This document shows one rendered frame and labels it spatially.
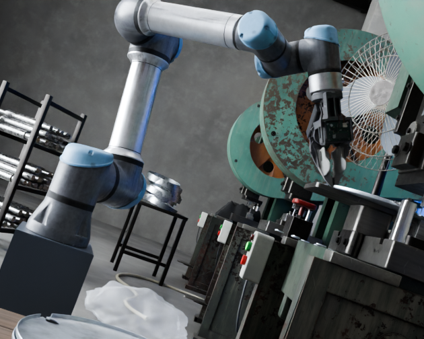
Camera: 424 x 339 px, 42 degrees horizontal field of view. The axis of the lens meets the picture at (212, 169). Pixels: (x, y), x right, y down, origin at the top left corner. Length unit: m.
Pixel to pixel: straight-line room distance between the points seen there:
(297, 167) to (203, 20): 1.51
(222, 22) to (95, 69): 7.05
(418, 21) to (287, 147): 1.73
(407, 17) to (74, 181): 0.78
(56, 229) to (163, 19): 0.54
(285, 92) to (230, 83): 5.43
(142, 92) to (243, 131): 2.98
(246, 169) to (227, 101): 3.77
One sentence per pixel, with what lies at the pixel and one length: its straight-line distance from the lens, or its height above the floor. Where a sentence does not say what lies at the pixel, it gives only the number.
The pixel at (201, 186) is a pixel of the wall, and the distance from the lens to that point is 7.90.
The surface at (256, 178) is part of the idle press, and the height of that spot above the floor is 1.03.
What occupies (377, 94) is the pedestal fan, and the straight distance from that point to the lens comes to 2.23.
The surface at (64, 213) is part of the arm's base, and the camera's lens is 1.29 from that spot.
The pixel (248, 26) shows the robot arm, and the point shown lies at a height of 1.02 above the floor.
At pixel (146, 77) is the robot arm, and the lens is 1.47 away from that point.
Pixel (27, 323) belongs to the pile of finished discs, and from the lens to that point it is 0.87.
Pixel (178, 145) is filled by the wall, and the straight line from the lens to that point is 7.94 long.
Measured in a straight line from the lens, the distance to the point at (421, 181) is 1.34.
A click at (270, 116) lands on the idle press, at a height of 1.17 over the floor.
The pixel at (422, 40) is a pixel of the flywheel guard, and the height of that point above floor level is 1.03.
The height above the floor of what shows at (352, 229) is 0.71.
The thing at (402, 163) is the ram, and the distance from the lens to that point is 1.37.
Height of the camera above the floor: 0.63
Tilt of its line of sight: 5 degrees up
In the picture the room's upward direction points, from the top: 20 degrees clockwise
